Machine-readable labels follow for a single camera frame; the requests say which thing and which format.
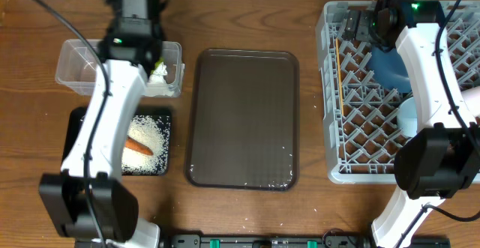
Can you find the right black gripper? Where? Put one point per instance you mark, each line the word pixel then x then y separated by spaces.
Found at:
pixel 362 29

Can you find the wooden chopstick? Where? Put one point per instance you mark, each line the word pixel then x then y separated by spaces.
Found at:
pixel 340 87

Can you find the blue plastic plate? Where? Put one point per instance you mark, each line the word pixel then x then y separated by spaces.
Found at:
pixel 389 70

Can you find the light blue bowl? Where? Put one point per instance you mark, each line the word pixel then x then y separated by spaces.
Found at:
pixel 407 118

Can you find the white cup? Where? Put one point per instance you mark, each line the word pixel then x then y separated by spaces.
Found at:
pixel 471 98

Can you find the white paper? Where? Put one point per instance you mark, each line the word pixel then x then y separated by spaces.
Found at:
pixel 157 85

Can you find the pile of white rice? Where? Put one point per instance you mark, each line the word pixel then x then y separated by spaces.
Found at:
pixel 148 132

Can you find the orange carrot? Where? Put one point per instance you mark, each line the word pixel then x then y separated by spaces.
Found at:
pixel 137 146

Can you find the foil snack wrapper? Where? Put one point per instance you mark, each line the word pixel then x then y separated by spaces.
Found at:
pixel 158 64

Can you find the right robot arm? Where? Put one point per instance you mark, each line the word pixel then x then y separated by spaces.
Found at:
pixel 443 157

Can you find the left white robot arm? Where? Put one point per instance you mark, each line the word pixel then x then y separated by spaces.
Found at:
pixel 86 200

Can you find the grey dishwasher rack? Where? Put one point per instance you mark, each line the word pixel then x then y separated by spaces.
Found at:
pixel 361 145

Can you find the black waste tray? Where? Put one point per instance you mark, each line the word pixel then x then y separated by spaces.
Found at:
pixel 165 113

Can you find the brown serving tray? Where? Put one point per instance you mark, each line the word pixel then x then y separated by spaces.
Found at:
pixel 244 121

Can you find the clear plastic bin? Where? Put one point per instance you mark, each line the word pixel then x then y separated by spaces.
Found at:
pixel 76 67

